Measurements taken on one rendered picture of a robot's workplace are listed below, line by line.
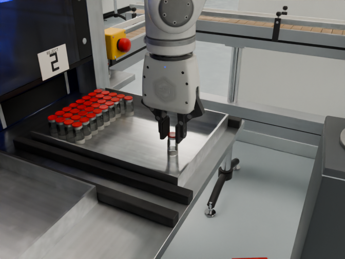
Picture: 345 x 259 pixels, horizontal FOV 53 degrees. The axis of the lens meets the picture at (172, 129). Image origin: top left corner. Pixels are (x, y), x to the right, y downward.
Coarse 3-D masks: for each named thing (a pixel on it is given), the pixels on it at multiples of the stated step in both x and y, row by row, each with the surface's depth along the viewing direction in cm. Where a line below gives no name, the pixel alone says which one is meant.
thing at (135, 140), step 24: (120, 120) 82; (144, 120) 82; (192, 120) 82; (216, 120) 80; (48, 144) 70; (72, 144) 67; (96, 144) 73; (120, 144) 73; (144, 144) 73; (192, 144) 73; (144, 168) 60; (168, 168) 66; (192, 168) 63
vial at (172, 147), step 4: (168, 140) 68; (172, 140) 67; (168, 144) 68; (172, 144) 68; (176, 144) 68; (168, 148) 68; (172, 148) 68; (176, 148) 68; (168, 152) 69; (172, 152) 68; (176, 152) 69
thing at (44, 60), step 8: (56, 48) 77; (64, 48) 79; (40, 56) 73; (48, 56) 75; (64, 56) 79; (40, 64) 73; (48, 64) 75; (56, 64) 78; (64, 64) 80; (48, 72) 76; (56, 72) 78
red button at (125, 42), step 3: (123, 39) 95; (126, 39) 95; (120, 42) 95; (123, 42) 95; (126, 42) 95; (129, 42) 96; (120, 45) 95; (123, 45) 95; (126, 45) 95; (129, 45) 96; (120, 48) 96; (123, 48) 95; (126, 48) 96; (129, 48) 97; (123, 51) 96; (126, 51) 96
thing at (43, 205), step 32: (0, 160) 65; (0, 192) 59; (32, 192) 59; (64, 192) 59; (96, 192) 56; (0, 224) 53; (32, 224) 53; (64, 224) 51; (0, 256) 48; (32, 256) 46
